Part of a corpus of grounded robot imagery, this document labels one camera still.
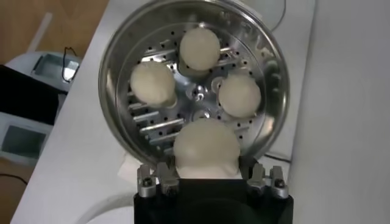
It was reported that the white and black robot body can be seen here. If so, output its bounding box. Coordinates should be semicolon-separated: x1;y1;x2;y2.
0;51;82;167

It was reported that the white electric cooker base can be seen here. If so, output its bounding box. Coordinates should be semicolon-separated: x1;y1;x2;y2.
117;133;293;185

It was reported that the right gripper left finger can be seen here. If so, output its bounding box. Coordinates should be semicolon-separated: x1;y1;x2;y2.
136;156;180;198

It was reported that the stainless steel steamer basket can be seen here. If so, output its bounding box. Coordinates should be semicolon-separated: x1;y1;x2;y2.
97;0;290;167

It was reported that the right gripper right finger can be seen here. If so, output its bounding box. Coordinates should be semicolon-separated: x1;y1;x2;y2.
239;156;290;200

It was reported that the thin black wire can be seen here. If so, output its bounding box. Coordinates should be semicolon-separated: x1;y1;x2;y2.
62;46;80;82

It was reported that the white steamed baozi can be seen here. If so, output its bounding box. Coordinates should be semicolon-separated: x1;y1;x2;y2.
179;27;221;71
172;117;241;179
130;60;177;107
218;74;262;119

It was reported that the translucent white strip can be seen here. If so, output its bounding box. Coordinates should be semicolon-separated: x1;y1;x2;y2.
27;12;53;52

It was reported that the white round plate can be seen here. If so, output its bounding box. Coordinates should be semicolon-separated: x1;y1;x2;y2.
73;193;137;224

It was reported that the black floor cable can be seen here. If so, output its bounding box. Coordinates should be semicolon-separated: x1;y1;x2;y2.
0;172;29;186

